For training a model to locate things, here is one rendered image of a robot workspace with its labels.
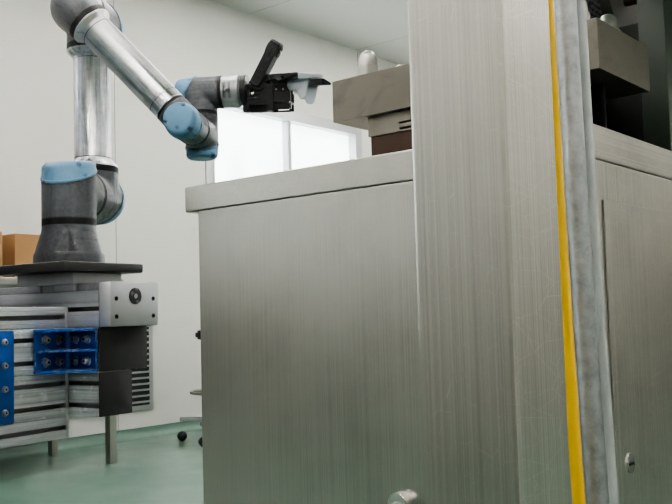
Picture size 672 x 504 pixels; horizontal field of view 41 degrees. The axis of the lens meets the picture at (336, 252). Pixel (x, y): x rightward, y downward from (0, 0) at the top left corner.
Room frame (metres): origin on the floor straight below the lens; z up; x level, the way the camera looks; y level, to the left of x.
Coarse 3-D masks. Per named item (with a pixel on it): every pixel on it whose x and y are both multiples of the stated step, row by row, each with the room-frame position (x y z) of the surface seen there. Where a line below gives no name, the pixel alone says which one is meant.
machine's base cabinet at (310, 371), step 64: (384, 192) 1.13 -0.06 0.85; (640, 192) 1.08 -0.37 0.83; (256, 256) 1.28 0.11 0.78; (320, 256) 1.21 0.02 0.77; (384, 256) 1.14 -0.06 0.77; (640, 256) 1.06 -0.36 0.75; (256, 320) 1.28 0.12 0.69; (320, 320) 1.21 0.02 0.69; (384, 320) 1.14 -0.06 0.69; (640, 320) 1.06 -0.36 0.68; (256, 384) 1.29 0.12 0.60; (320, 384) 1.21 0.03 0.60; (384, 384) 1.14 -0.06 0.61; (640, 384) 1.05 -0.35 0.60; (256, 448) 1.29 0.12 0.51; (320, 448) 1.21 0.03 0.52; (384, 448) 1.14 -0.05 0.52; (640, 448) 1.04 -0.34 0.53
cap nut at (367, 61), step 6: (366, 54) 1.25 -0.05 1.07; (372, 54) 1.26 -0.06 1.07; (360, 60) 1.26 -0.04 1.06; (366, 60) 1.25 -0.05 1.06; (372, 60) 1.25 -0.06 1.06; (360, 66) 1.26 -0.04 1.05; (366, 66) 1.25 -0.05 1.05; (372, 66) 1.25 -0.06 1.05; (360, 72) 1.26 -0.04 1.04; (366, 72) 1.25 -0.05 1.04
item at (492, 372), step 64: (448, 0) 0.47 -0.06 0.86; (512, 0) 0.46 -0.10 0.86; (448, 64) 0.47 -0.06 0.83; (512, 64) 0.46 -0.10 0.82; (448, 128) 0.47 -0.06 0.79; (512, 128) 0.46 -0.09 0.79; (448, 192) 0.48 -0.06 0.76; (512, 192) 0.46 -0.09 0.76; (448, 256) 0.48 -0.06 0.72; (512, 256) 0.46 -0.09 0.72; (448, 320) 0.48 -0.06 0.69; (512, 320) 0.45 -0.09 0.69; (448, 384) 0.48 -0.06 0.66; (512, 384) 0.45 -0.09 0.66; (448, 448) 0.48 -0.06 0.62; (512, 448) 0.46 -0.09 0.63
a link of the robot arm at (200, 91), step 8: (184, 80) 2.02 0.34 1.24; (192, 80) 2.01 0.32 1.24; (200, 80) 2.01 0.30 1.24; (208, 80) 2.01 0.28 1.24; (216, 80) 2.00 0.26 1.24; (176, 88) 2.01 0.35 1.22; (184, 88) 2.01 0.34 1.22; (192, 88) 2.00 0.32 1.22; (200, 88) 2.00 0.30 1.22; (208, 88) 2.00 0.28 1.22; (216, 88) 2.00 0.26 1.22; (184, 96) 2.01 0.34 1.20; (192, 96) 2.01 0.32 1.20; (200, 96) 2.00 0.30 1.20; (208, 96) 2.00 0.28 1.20; (216, 96) 2.00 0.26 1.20; (192, 104) 2.01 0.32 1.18; (200, 104) 2.00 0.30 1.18; (208, 104) 2.01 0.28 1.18; (216, 104) 2.02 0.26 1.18
